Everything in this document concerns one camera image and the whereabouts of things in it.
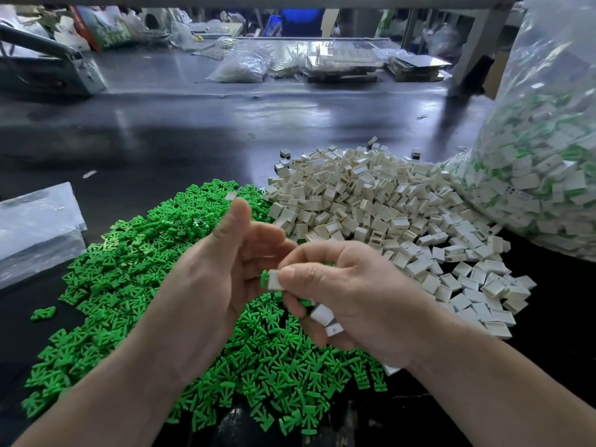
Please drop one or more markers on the person's left hand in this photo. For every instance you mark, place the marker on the person's left hand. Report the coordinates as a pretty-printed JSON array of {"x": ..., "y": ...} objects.
[{"x": 210, "y": 293}]

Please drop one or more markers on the person's right hand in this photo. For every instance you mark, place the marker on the person's right hand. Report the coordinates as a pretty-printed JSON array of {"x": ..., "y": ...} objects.
[{"x": 372, "y": 298}]

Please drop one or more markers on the small white plastic part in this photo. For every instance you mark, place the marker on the small white plastic part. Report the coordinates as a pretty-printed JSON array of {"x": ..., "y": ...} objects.
[
  {"x": 334, "y": 328},
  {"x": 322, "y": 314}
]

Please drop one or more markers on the green and white assembled part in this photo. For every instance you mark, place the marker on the green and white assembled part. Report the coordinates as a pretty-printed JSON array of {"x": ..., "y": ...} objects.
[{"x": 272, "y": 280}]

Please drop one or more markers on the pile of green plastic clips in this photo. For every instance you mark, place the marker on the pile of green plastic clips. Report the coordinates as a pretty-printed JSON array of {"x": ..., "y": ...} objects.
[{"x": 121, "y": 265}]

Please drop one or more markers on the pile of white plastic caps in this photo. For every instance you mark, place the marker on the pile of white plastic caps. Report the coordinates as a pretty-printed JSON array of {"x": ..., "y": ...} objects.
[{"x": 400, "y": 191}]

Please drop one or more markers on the clear plastic bag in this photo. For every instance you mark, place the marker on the clear plastic bag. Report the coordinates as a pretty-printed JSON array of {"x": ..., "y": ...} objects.
[{"x": 549, "y": 163}]

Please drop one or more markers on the person's right forearm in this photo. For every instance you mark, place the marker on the person's right forearm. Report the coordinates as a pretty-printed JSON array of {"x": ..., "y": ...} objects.
[{"x": 503, "y": 400}]

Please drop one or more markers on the person's left forearm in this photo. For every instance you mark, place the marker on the person's left forearm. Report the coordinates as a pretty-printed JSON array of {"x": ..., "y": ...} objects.
[{"x": 84, "y": 400}]

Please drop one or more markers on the small green plastic part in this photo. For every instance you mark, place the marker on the small green plastic part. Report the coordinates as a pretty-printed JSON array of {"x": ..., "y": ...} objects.
[{"x": 43, "y": 313}]

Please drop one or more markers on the small clear bag of parts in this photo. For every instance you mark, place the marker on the small clear bag of parts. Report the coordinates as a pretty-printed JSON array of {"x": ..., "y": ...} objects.
[{"x": 238, "y": 66}]

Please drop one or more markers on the stack of clear flat bags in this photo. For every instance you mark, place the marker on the stack of clear flat bags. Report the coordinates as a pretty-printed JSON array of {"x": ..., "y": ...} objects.
[{"x": 39, "y": 232}]

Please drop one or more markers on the dark flat tray stack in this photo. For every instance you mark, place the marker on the dark flat tray stack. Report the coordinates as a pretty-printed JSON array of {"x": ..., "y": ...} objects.
[{"x": 419, "y": 66}]

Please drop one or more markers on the grey heat sealer machine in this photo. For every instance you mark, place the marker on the grey heat sealer machine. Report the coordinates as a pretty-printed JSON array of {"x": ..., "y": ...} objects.
[{"x": 51, "y": 68}]

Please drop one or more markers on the blue crate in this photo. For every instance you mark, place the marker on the blue crate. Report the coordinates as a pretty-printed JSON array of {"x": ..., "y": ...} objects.
[{"x": 300, "y": 21}]

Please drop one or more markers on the grey metal horizontal bar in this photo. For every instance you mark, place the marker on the grey metal horizontal bar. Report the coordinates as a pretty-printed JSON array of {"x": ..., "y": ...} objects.
[{"x": 279, "y": 1}]

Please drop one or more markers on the grey metal slanted post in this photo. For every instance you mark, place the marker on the grey metal slanted post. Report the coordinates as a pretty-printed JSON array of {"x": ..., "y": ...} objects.
[{"x": 484, "y": 34}]

